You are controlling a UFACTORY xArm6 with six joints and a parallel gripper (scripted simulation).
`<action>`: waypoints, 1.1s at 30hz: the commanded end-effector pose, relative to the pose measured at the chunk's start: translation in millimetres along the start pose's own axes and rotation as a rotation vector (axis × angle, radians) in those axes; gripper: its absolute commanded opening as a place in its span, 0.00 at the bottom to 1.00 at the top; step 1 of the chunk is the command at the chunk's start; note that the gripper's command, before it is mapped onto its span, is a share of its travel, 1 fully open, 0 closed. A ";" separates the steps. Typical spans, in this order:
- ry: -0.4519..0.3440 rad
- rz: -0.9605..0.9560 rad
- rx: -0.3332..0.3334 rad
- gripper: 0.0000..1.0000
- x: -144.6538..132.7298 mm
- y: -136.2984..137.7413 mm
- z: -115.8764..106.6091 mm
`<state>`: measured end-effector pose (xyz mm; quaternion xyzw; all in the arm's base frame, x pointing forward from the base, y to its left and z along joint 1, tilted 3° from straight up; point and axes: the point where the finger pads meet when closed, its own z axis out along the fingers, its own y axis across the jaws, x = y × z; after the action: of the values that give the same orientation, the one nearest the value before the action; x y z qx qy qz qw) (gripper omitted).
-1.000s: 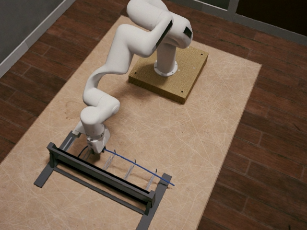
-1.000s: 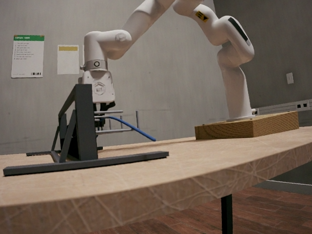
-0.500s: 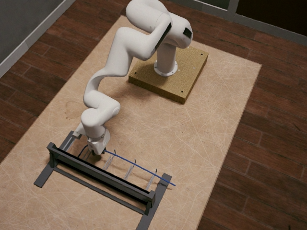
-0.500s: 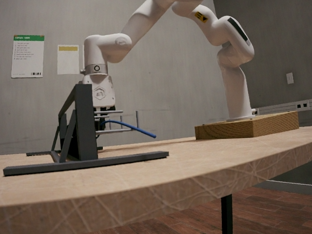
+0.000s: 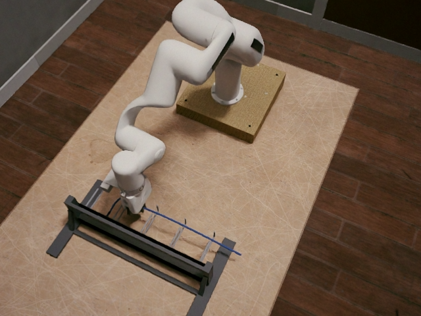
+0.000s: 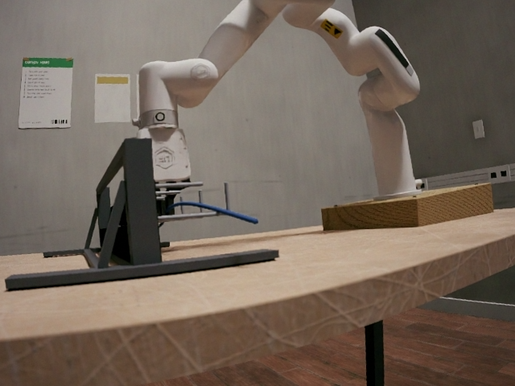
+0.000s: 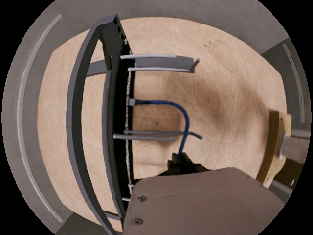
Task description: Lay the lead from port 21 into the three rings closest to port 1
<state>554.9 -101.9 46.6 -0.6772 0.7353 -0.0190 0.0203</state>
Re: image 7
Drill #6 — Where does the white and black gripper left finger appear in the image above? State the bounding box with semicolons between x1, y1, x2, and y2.
133;153;182;185

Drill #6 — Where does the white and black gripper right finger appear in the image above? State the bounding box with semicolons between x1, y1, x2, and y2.
181;152;211;175

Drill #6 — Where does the dark blue network cable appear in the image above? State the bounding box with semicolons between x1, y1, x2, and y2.
144;100;189;160

